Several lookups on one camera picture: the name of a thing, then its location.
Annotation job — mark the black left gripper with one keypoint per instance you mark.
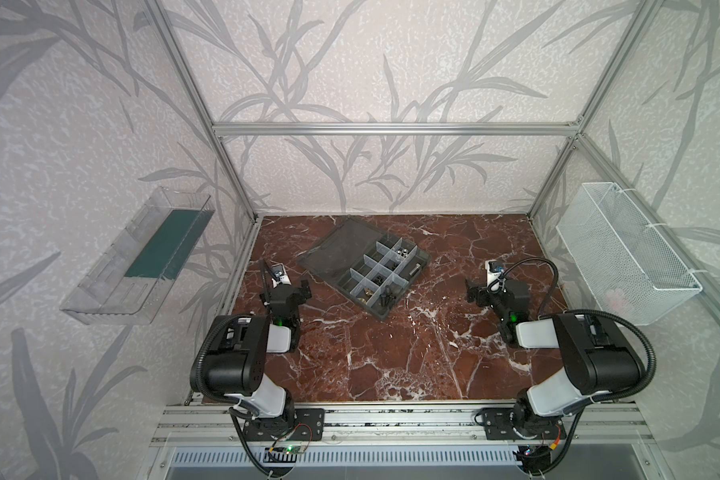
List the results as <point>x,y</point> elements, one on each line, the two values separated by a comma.
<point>283,291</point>

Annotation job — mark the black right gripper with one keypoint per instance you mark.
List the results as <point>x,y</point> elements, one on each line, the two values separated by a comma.
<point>483,295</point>

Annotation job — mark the grey compartment organizer box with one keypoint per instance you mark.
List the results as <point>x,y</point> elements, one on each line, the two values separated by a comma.
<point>371,267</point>

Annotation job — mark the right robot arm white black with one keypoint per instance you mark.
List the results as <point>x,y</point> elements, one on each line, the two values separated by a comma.
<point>604,358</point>

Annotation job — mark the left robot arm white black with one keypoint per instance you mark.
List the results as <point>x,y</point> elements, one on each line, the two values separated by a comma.
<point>230,364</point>

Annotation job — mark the small circuit board green led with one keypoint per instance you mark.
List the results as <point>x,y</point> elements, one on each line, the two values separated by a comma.
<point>285,454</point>

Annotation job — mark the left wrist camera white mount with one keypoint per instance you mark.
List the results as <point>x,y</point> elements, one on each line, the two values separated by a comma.
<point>279,275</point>

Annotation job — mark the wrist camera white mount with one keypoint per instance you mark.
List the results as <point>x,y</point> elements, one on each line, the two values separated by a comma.
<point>494,268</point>
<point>279,275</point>

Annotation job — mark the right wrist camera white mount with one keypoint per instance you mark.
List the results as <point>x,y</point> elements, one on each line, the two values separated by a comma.
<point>494,268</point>

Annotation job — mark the white wire mesh basket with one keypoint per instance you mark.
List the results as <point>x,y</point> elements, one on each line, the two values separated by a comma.
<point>629,267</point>

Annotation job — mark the clear wall shelf green mat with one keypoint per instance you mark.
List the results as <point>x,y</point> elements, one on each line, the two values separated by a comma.
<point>134,276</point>

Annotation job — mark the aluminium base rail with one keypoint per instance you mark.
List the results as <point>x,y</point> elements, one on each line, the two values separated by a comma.
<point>405,422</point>

